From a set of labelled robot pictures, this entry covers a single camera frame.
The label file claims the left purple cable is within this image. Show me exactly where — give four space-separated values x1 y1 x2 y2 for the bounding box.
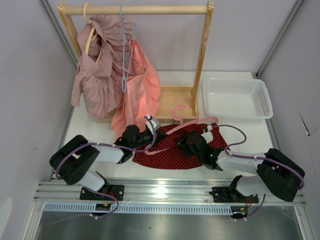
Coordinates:
55 119 157 181

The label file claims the wooden hanger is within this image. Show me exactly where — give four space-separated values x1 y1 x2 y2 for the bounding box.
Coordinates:
83 2 98 55

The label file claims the salmon pink garment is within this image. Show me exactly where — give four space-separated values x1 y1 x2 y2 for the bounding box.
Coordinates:
110 40 161 138

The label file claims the pink plastic hanger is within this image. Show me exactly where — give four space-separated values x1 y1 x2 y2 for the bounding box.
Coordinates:
144 104 218 156

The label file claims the perforated cable tray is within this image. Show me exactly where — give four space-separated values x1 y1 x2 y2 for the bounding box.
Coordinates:
44 202 233 216

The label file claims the aluminium mounting rail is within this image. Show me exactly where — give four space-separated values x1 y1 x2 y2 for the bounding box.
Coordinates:
33 176 306 205

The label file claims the dusty pink dress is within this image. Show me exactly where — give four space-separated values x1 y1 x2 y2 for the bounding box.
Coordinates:
71 15 132 119

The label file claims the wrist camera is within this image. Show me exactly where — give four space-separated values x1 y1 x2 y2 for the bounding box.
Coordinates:
144 114 161 134
201 125 214 144

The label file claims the purple cable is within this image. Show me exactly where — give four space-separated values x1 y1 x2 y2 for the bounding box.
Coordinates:
55 119 157 181
212 124 306 190

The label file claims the blue wire hanger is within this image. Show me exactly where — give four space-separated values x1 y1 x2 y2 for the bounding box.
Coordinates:
120 4 136 93

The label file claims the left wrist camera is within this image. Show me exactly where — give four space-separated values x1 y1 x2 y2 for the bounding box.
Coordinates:
144 114 161 134

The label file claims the red polka dot skirt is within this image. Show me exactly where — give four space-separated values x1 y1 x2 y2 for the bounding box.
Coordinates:
131 122 228 170

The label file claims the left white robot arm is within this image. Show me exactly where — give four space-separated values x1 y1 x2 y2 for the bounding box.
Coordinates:
49 124 168 200

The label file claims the wooden clothes rack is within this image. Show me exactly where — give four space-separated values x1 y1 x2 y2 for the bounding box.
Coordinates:
56 1 214 124

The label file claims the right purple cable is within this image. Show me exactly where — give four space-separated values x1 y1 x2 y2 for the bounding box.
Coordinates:
212 124 306 190

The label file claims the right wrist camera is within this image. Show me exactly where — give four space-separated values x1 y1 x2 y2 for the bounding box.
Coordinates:
201 125 214 144

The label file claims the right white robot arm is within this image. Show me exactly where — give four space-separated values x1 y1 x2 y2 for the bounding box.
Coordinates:
176 130 305 203

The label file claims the white plastic basket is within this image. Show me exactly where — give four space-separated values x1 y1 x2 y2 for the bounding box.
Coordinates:
202 78 273 119

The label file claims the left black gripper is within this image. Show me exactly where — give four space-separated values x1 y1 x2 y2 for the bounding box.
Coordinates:
130 128 167 150

